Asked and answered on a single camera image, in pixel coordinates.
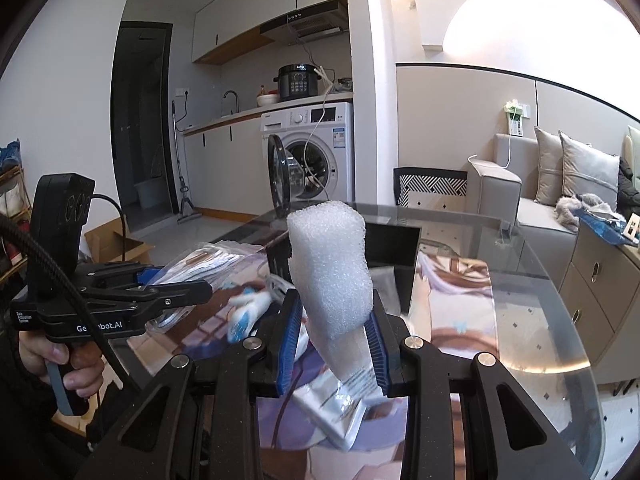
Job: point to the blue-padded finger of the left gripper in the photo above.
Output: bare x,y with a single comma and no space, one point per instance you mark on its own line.
120,273
133,306

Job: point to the small white plush toy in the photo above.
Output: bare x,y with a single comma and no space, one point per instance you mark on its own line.
247,310

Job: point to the clear zip bag with cables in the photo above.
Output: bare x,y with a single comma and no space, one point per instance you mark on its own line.
230,269

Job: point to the beige drawer cabinet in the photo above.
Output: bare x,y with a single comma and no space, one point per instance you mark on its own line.
600,290

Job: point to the range hood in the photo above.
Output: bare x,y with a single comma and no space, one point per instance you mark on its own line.
319,21

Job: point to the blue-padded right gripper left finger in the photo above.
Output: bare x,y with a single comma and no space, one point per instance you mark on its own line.
257,367

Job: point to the white foil packet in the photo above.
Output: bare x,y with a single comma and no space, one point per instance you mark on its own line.
337,408

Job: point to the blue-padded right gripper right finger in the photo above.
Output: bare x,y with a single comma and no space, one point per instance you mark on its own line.
409,367

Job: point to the grey cushion right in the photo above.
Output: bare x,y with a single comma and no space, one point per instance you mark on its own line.
587,170

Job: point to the black patterned chair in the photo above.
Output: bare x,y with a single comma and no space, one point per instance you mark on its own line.
430,188

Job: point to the person's left hand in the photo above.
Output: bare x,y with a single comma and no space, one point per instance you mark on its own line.
86,376

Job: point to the black pressure cooker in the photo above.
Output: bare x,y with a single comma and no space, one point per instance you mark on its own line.
297,81

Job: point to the black cardboard box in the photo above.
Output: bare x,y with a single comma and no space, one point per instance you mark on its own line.
391,253

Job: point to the grey fluffy cloth on sofa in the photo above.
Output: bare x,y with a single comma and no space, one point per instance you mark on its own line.
568,209

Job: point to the white foam block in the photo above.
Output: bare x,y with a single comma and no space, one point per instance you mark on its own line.
329,269

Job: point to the white washing machine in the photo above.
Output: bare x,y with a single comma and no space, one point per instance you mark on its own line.
319,139

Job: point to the cardboard box on floor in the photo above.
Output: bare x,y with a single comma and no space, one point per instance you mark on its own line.
112,242

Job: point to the wall socket with charger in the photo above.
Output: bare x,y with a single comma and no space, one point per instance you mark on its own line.
516,112

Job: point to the grey cushion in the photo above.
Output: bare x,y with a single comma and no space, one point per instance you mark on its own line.
550,167
587,170

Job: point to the grey cushion left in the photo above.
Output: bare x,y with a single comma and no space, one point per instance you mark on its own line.
550,167

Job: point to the black jacket on sofa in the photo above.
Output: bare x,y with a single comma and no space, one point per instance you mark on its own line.
628,197

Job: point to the beige sofa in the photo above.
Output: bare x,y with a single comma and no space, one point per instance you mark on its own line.
505,188

